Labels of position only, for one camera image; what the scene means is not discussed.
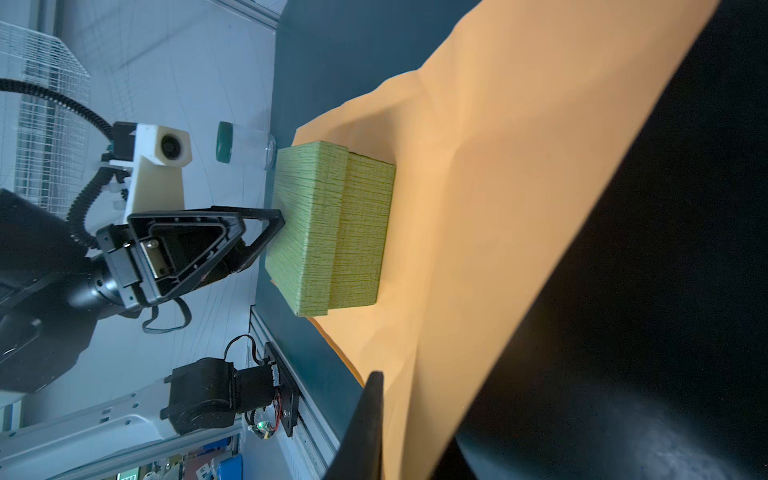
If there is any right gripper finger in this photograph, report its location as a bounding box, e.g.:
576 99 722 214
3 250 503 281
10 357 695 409
324 371 384 480

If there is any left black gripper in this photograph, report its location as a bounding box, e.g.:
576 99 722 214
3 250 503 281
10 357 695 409
89 206 285 312

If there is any green gift box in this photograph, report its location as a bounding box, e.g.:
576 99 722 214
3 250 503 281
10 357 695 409
265 141 396 317

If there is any orange wrapping paper sheet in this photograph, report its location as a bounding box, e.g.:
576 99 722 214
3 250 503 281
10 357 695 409
295 1 716 479

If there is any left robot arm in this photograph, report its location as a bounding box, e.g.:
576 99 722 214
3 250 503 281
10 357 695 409
1 79 284 479

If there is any green lidded glass jar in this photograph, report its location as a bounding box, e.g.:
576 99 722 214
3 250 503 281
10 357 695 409
215 121 277 171

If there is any green table mat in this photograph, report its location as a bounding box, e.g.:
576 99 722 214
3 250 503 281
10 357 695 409
251 0 768 480

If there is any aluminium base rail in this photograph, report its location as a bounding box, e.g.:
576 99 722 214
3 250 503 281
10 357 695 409
249 309 340 479

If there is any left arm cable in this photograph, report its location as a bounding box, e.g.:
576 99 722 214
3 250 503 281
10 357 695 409
223 333 283 439

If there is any white wire basket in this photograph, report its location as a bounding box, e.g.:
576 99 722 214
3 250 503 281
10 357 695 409
1 22 91 218

